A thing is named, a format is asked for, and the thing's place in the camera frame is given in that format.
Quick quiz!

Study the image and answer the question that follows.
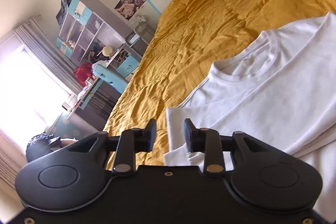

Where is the white Nevada sweatshirt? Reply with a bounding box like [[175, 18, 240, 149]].
[[163, 12, 335, 222]]

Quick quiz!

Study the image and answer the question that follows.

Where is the light blue desk chair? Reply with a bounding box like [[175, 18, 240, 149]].
[[92, 64, 128, 94]]

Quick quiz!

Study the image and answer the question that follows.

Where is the red bag on desk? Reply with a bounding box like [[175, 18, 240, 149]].
[[73, 63, 94, 86]]

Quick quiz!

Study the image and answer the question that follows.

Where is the grey bedside cart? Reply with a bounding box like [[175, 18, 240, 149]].
[[125, 22, 155, 56]]

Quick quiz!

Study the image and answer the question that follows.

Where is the grey blue shelf desk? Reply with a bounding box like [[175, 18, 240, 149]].
[[56, 0, 142, 120]]

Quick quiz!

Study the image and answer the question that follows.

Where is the grey window curtain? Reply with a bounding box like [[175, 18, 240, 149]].
[[14, 19, 83, 95]]

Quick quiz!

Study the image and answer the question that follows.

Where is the mustard yellow quilt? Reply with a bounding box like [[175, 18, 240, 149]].
[[105, 0, 335, 165]]

